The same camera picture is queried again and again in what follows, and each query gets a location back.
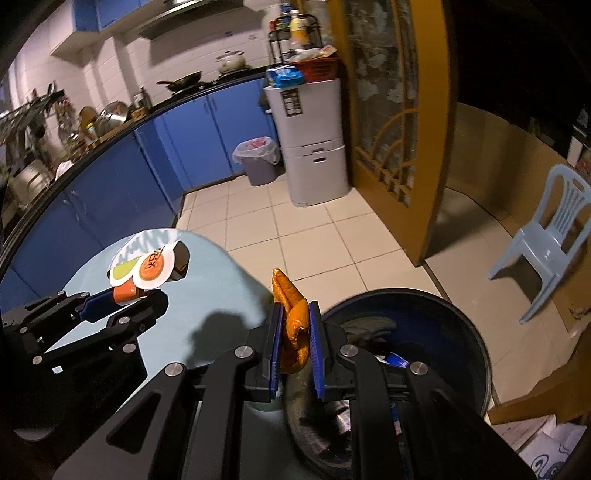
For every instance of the dark glass bottle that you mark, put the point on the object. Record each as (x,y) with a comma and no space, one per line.
(143,98)

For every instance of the tall white storage bin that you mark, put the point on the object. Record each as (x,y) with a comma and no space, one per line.
(314,170)

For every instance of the wooden door with frosted glass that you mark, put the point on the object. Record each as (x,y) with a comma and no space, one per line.
(436,138)

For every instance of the white plastic bag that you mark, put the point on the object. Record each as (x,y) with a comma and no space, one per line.
(64,170)

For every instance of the yellow squeeze bottle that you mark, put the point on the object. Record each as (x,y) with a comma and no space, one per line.
(299,30)

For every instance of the white cooking pot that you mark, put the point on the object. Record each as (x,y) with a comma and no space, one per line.
(232,62)

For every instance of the large cardboard sheet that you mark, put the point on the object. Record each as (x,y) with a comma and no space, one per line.
(489,152)

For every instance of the black round trash bin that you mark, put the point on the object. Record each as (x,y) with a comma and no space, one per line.
(438,332)

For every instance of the steel wok lid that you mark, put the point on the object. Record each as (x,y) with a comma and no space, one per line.
(113,113)

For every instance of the red plastic basket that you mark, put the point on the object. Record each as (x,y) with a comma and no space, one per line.
(321,69)

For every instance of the blue upper kitchen cabinets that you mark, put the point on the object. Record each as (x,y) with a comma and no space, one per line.
(106,11)

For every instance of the blue lower kitchen cabinets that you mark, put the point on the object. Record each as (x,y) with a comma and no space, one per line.
(115,184)

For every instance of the black wok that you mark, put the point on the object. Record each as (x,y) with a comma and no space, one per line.
(184,82)

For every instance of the blue white carton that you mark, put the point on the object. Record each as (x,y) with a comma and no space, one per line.
(395,359)

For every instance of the blue kitchen cabinets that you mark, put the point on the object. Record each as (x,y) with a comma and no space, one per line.
(106,11)
(115,184)

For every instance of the blue box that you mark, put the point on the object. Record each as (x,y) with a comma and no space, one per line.
(284,76)

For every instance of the orange green snack packet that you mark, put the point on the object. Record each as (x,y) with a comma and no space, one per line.
(152,270)

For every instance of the grey lined waste bin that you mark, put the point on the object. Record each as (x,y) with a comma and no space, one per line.
(261,168)

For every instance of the orange peel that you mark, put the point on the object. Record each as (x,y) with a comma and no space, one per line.
(291,323)

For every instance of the light blue plastic chair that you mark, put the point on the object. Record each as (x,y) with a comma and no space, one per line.
(545,240)

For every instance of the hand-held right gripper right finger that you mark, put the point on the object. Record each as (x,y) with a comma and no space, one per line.
(316,350)

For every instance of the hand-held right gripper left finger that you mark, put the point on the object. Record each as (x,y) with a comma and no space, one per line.
(277,346)

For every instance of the white printed cloth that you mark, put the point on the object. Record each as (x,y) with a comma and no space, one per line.
(554,447)

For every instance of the steel range hood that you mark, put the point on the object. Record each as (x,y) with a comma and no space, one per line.
(194,18)

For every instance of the steel container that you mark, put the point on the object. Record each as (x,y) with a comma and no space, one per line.
(27,180)

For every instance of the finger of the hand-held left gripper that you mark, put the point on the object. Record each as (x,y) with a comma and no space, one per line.
(134,318)
(92,304)

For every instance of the steel dish rack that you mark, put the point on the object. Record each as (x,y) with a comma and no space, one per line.
(32,110)

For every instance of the cardboard box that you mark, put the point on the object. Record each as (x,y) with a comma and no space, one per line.
(545,392)

